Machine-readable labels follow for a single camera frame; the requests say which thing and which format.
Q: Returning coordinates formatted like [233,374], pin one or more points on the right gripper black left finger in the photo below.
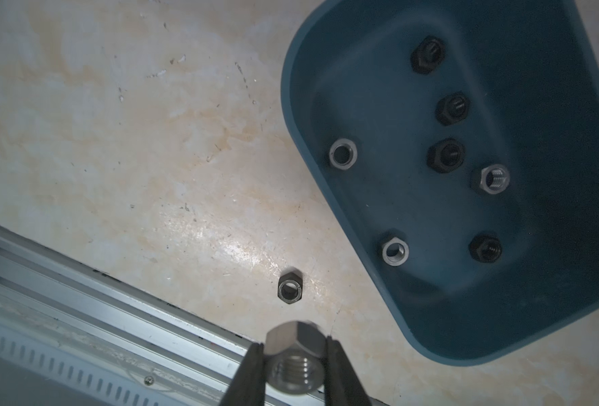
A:
[248,386]

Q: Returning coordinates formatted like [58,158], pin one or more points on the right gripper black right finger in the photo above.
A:
[342,385]

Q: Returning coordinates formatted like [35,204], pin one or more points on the black nut cluster bottom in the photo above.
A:
[290,287]

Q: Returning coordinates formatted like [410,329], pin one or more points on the black nut cluster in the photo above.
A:
[485,248]
[290,287]

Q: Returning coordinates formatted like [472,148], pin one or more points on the black nut cluster top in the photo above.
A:
[485,248]

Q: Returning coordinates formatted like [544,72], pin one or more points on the teal plastic storage box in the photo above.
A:
[533,82]

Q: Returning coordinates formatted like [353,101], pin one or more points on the aluminium front rail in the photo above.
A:
[70,334]

